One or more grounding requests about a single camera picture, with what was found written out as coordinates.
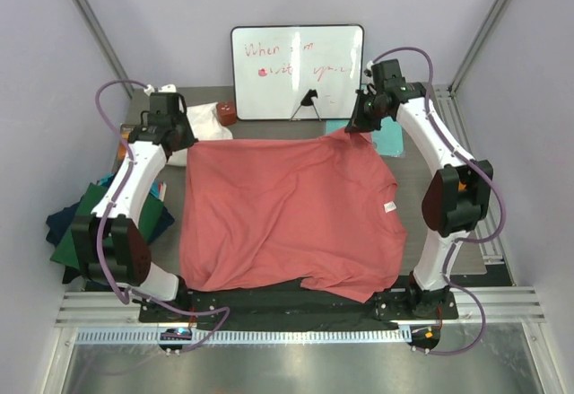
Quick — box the teal cutting board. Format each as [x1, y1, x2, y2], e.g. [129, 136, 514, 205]
[317, 118, 404, 157]

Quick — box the metal wire board stand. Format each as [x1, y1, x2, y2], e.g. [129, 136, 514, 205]
[290, 89, 322, 121]

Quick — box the white dry erase board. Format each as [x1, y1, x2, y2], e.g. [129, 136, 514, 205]
[230, 24, 364, 120]

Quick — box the red t shirt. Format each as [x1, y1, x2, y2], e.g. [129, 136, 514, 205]
[179, 130, 407, 302]

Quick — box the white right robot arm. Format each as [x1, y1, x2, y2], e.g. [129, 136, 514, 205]
[345, 59, 493, 319]

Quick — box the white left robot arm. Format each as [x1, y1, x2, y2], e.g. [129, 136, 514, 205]
[71, 84, 197, 321]

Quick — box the white t shirt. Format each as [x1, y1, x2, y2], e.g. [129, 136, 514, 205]
[187, 102, 233, 141]

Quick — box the orange cover book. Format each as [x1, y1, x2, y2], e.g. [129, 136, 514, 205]
[117, 123, 135, 164]

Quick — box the red brown eraser block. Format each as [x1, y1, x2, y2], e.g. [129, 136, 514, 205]
[216, 101, 238, 127]

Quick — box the teal t shirt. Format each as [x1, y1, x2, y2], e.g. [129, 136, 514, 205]
[97, 174, 167, 202]

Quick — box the white mug orange inside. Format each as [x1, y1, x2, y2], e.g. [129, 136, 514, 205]
[457, 180, 470, 193]

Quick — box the navy blue t shirt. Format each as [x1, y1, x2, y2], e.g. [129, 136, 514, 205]
[46, 202, 175, 247]

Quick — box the green t shirt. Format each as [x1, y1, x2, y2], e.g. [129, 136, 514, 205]
[50, 183, 165, 268]

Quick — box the aluminium right corner post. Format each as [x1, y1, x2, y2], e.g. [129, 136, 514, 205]
[448, 0, 535, 97]

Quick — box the aluminium corner post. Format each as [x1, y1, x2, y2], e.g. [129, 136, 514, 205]
[448, 0, 535, 97]
[72, 0, 128, 80]

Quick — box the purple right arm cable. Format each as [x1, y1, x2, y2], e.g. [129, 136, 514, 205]
[370, 47, 508, 357]

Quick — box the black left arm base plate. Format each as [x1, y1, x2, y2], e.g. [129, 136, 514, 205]
[132, 287, 230, 324]

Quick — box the aluminium left corner post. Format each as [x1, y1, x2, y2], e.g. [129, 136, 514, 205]
[72, 0, 128, 80]

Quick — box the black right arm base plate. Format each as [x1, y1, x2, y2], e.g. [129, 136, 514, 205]
[374, 287, 459, 321]

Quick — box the white perforated cable rail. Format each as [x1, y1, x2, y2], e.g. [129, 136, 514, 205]
[75, 326, 412, 346]

